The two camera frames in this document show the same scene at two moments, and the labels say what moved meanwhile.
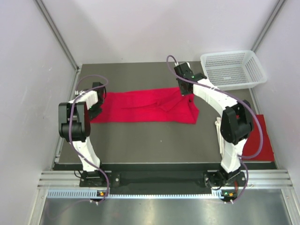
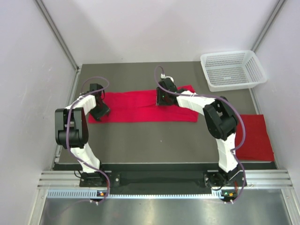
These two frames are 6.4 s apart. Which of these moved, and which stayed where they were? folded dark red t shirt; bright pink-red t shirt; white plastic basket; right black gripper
Moved: right black gripper
Stayed: folded dark red t shirt; bright pink-red t shirt; white plastic basket
